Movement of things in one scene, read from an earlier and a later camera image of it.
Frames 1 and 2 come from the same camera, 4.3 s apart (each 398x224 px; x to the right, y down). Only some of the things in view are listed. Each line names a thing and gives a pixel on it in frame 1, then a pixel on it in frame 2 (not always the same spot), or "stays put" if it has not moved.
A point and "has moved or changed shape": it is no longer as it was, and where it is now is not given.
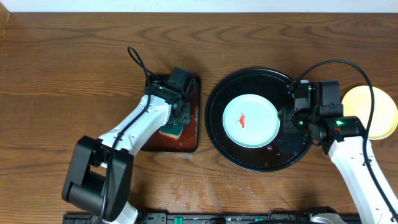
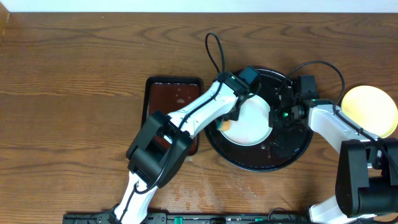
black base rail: (208, 218) stays put
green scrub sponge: (173, 132) has moved or changed shape
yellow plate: (357, 102) stays put
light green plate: (251, 121) stays put
